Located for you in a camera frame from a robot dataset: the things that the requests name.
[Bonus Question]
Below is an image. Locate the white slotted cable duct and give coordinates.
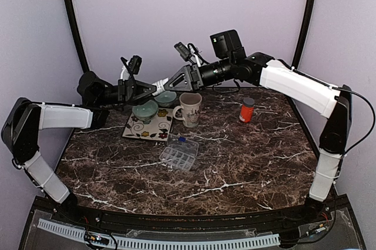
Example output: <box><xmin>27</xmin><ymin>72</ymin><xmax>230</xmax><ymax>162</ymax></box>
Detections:
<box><xmin>37</xmin><ymin>219</ymin><xmax>280</xmax><ymax>249</ymax></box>

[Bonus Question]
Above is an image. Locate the left black frame post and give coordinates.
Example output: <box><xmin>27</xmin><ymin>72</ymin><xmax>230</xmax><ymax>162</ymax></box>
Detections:
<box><xmin>64</xmin><ymin>0</ymin><xmax>90</xmax><ymax>77</ymax></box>

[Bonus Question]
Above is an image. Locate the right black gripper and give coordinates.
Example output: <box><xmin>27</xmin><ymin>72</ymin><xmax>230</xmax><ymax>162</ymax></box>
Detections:
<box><xmin>164</xmin><ymin>57</ymin><xmax>233</xmax><ymax>93</ymax></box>

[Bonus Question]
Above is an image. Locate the black front rail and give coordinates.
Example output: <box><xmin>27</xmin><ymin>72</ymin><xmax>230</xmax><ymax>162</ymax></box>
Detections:
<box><xmin>52</xmin><ymin>205</ymin><xmax>334</xmax><ymax>233</ymax></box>

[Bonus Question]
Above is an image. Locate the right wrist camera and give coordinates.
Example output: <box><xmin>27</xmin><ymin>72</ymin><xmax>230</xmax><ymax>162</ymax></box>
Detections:
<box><xmin>174</xmin><ymin>42</ymin><xmax>203</xmax><ymax>67</ymax></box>

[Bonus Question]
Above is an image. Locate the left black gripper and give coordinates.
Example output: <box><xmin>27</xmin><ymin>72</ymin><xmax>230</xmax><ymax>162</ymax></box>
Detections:
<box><xmin>96</xmin><ymin>78</ymin><xmax>160</xmax><ymax>106</ymax></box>

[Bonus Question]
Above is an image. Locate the right black frame post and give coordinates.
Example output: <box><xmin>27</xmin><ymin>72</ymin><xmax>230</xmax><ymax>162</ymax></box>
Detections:
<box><xmin>291</xmin><ymin>0</ymin><xmax>315</xmax><ymax>69</ymax></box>

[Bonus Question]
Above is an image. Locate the small white pill bottle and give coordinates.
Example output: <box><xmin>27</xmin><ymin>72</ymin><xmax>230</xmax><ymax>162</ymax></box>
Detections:
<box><xmin>153</xmin><ymin>77</ymin><xmax>169</xmax><ymax>95</ymax></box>

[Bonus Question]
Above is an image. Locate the floral rectangular ceramic plate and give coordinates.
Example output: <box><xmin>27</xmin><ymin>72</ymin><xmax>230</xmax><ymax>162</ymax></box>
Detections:
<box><xmin>122</xmin><ymin>108</ymin><xmax>173</xmax><ymax>142</ymax></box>

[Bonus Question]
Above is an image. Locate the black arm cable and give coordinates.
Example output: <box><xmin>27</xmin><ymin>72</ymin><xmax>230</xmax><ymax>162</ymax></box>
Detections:
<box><xmin>337</xmin><ymin>87</ymin><xmax>374</xmax><ymax>154</ymax></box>

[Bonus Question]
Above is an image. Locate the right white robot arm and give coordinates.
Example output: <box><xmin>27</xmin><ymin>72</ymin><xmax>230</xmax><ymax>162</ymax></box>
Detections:
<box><xmin>163</xmin><ymin>29</ymin><xmax>352</xmax><ymax>223</ymax></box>

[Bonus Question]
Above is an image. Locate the orange pill bottle grey cap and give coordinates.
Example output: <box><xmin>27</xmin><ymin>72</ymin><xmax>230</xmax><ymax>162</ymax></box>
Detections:
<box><xmin>239</xmin><ymin>97</ymin><xmax>255</xmax><ymax>123</ymax></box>

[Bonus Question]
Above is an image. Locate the light green ceramic bowl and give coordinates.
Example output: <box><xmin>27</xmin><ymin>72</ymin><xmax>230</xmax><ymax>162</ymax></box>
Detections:
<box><xmin>132</xmin><ymin>100</ymin><xmax>158</xmax><ymax>124</ymax></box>

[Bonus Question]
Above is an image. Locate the clear plastic pill organizer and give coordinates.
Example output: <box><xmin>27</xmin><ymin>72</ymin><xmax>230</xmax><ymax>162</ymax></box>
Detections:
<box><xmin>159</xmin><ymin>134</ymin><xmax>199</xmax><ymax>171</ymax></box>

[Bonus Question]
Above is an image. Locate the black frame post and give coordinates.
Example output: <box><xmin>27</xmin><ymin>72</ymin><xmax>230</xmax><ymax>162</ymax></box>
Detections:
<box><xmin>291</xmin><ymin>0</ymin><xmax>315</xmax><ymax>69</ymax></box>
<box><xmin>64</xmin><ymin>0</ymin><xmax>90</xmax><ymax>77</ymax></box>

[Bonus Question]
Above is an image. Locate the cream ceramic mug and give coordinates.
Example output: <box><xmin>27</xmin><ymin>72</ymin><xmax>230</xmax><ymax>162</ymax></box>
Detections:
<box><xmin>172</xmin><ymin>93</ymin><xmax>202</xmax><ymax>128</ymax></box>

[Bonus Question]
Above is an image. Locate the blue striped ceramic bowl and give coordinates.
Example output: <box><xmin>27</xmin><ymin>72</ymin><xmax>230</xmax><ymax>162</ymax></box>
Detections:
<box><xmin>154</xmin><ymin>91</ymin><xmax>177</xmax><ymax>107</ymax></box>

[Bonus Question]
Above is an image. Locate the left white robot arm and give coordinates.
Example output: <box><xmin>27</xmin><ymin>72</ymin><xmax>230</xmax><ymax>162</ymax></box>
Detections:
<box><xmin>1</xmin><ymin>71</ymin><xmax>166</xmax><ymax>224</ymax></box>

